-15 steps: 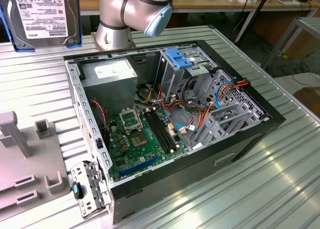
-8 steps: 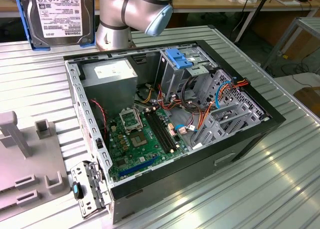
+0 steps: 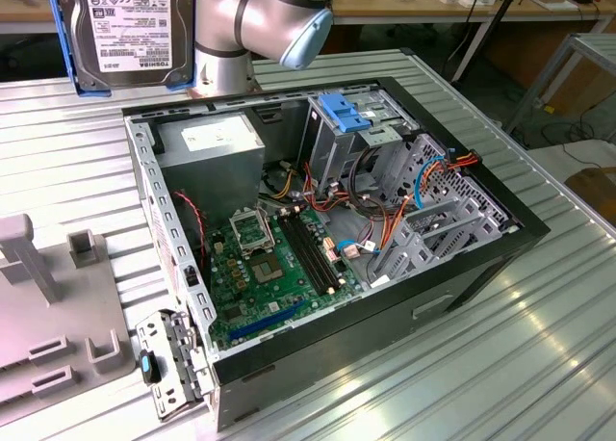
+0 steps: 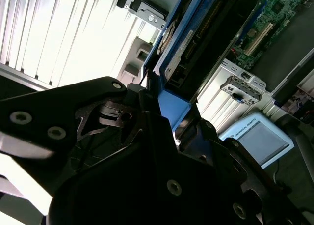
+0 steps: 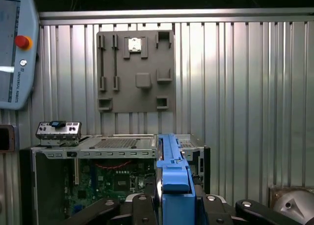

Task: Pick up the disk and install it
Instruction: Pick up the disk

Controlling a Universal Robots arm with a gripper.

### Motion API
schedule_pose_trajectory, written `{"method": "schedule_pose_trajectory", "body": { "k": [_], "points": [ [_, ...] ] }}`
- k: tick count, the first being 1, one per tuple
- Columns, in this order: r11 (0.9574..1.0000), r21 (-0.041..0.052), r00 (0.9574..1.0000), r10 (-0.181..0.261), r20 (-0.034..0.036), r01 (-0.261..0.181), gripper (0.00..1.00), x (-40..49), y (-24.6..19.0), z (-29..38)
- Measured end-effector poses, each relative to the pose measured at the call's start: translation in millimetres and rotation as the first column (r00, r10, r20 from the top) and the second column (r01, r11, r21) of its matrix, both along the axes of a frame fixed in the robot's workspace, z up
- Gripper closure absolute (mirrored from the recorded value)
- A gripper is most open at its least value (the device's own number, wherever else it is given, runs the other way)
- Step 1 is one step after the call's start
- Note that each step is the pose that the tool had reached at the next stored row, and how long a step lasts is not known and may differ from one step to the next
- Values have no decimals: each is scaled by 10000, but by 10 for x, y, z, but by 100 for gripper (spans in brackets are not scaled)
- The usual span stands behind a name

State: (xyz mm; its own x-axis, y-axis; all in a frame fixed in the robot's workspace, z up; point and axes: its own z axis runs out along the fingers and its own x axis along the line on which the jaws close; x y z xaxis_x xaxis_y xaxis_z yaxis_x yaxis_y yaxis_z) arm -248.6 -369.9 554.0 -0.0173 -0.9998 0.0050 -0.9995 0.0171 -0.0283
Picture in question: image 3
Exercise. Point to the grey parts rack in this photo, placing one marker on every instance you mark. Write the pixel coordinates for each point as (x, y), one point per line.
(72, 306)

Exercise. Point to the black stand pole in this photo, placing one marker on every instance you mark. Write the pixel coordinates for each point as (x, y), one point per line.
(485, 32)

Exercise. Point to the metal drive cage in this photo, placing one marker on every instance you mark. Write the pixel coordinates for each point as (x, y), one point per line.
(327, 152)

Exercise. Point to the green motherboard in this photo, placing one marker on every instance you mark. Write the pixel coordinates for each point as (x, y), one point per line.
(289, 287)

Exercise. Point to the CPU socket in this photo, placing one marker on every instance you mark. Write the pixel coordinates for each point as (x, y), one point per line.
(251, 231)

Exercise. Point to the grey power supply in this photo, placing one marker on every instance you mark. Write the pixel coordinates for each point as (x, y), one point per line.
(212, 171)

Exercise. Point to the metal disk bay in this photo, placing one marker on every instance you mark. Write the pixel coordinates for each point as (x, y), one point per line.
(423, 255)

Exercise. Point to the brown square chipset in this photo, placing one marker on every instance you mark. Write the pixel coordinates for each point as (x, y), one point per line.
(267, 270)

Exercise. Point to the hard disk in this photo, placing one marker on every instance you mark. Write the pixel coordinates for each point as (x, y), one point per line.
(125, 27)

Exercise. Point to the blue drive cage latch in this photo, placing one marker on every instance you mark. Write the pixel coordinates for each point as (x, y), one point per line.
(344, 111)

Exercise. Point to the wooden desk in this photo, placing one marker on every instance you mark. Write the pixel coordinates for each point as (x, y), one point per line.
(409, 5)
(24, 7)

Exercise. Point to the brown cardboard box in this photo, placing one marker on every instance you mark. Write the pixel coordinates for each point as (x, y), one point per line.
(587, 89)
(594, 186)

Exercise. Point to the aluminium frame table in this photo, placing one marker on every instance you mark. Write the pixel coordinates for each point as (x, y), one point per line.
(540, 85)

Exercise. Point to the beige board connector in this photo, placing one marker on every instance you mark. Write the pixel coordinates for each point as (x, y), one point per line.
(330, 249)

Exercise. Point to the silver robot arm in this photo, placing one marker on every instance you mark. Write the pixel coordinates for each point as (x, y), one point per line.
(269, 17)

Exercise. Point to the black RAM slot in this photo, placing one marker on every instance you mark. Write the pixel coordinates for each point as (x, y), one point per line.
(320, 253)
(307, 253)
(314, 253)
(300, 253)

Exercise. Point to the black PC case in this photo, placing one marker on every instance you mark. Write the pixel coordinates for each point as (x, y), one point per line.
(385, 325)

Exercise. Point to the metal slot retainer bracket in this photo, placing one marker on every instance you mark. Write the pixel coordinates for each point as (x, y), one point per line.
(151, 330)

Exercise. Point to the blue expansion slot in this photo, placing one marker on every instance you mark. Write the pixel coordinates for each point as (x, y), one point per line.
(267, 321)

